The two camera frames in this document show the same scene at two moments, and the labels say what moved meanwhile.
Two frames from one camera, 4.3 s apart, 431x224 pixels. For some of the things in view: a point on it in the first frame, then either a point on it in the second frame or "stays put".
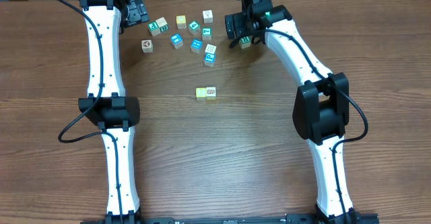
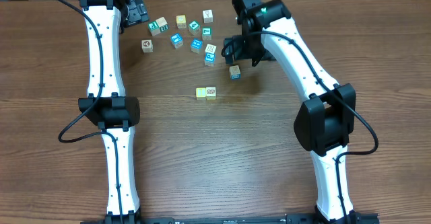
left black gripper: x=138 y=11 stays put
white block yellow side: x=211 y=93 stays put
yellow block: x=201 y=93 stays put
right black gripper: x=239 y=19 → x=238 y=44
